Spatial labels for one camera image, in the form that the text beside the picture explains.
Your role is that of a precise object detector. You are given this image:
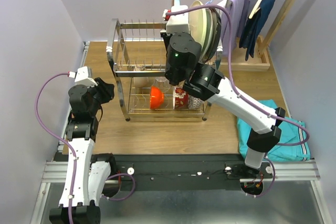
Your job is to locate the white cloth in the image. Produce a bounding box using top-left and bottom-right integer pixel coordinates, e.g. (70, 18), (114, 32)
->
(210, 0), (233, 9)

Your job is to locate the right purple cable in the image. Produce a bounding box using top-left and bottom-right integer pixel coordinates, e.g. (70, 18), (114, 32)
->
(170, 4), (308, 198)

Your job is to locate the purple cable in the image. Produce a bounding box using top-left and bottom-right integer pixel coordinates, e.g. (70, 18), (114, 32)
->
(170, 4), (308, 198)
(35, 73), (137, 224)

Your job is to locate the lavender towel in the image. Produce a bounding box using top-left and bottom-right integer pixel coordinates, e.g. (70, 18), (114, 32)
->
(220, 0), (250, 57)

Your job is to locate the orange bowl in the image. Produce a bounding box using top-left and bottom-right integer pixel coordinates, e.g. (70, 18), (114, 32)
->
(150, 86), (164, 110)

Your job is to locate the metal two-tier dish rack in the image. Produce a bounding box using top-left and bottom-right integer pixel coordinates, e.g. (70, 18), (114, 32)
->
(106, 18), (212, 122)

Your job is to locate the teal cloth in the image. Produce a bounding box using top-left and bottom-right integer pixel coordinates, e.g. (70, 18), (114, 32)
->
(237, 99), (312, 162)

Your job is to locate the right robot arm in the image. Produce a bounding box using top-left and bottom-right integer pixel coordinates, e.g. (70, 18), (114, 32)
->
(164, 33), (286, 178)

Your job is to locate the pale green plate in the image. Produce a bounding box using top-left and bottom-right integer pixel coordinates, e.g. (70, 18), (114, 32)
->
(188, 8), (207, 47)

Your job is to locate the red rimmed white plate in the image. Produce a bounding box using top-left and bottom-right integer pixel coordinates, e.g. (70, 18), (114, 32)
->
(207, 8), (222, 61)

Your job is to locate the teal flower plate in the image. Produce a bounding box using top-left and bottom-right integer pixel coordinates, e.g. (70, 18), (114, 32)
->
(202, 9), (217, 62)

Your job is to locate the navy blue garment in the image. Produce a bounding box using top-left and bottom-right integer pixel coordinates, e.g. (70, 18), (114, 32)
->
(239, 0), (275, 61)

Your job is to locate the wooden clothes rack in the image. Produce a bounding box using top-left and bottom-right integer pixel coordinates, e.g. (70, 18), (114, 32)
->
(170, 0), (313, 72)

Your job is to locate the patterned small bowl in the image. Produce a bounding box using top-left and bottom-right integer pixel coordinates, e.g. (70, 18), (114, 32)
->
(188, 95), (204, 110)

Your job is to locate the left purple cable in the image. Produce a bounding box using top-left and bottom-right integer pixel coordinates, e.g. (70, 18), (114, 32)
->
(35, 73), (137, 224)

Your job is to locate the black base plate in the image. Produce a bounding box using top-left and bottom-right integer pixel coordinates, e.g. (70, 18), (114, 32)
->
(113, 154), (272, 193)

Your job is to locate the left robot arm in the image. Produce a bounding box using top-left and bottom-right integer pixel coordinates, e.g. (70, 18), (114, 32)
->
(49, 78), (117, 223)

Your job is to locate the clear plastic cup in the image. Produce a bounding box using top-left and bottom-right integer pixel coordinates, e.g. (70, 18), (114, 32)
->
(153, 77), (171, 92)

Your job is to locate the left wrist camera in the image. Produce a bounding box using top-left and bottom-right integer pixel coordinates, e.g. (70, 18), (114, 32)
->
(68, 66), (98, 87)

